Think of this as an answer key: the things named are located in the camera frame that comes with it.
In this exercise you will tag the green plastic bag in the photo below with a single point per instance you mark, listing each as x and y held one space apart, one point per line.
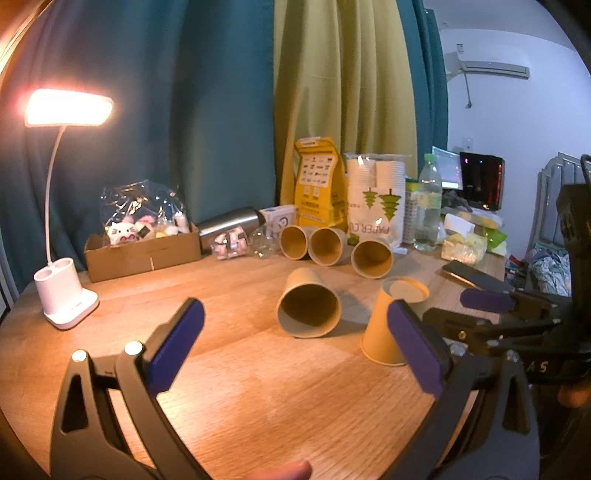
496 240

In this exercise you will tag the person's left hand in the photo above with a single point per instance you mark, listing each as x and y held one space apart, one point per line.
286 471

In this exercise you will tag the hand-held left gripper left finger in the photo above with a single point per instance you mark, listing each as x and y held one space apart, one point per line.
178 346

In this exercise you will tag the clear bag of plush toys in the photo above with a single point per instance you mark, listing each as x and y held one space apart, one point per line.
124 230

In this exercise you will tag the white desk lamp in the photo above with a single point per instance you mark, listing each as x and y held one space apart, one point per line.
69 304

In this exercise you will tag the brown paper cup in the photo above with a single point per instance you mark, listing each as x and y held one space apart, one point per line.
326 247
381 332
294 242
371 258
308 307

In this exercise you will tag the pile of clothes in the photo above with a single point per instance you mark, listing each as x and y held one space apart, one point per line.
549 270

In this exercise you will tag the black smartphone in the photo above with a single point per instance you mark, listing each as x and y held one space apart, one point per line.
471 275

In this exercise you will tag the person's right hand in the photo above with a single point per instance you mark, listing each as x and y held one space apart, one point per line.
572 397

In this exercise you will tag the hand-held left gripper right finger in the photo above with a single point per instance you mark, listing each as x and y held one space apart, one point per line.
415 353

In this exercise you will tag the clear plastic water bottle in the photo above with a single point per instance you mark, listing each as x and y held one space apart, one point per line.
428 207

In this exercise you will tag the yellow plastic snack bag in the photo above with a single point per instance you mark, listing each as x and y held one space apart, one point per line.
461 249

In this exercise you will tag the grey chair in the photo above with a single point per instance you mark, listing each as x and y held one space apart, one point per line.
551 194

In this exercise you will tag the white air conditioner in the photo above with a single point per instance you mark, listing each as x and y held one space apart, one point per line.
489 64

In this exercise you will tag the pink and white candy packet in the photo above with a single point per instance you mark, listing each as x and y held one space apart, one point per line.
229 243

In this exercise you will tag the small white box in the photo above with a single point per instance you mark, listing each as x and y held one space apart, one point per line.
281 216

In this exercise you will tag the pack of white paper cups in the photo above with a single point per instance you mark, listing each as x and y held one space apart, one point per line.
374 203

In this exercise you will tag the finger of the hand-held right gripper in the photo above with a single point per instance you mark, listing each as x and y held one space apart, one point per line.
466 330
487 300

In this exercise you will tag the yellow paper bag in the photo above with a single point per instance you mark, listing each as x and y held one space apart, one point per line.
318 184

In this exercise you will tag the black computer case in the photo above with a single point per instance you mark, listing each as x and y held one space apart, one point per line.
480 184

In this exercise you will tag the yellow curtain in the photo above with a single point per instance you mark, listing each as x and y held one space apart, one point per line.
341 83

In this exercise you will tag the crumpled clear plastic wrap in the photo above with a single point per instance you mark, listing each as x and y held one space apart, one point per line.
263 242

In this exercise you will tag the brown cardboard box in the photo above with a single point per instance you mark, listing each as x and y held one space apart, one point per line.
138 259

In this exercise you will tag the steel thermos bottle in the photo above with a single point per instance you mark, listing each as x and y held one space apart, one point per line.
226 221

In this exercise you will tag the teal curtain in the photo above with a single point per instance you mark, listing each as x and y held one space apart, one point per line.
429 92
184 115

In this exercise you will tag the computer monitor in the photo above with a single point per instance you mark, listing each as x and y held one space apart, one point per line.
448 168

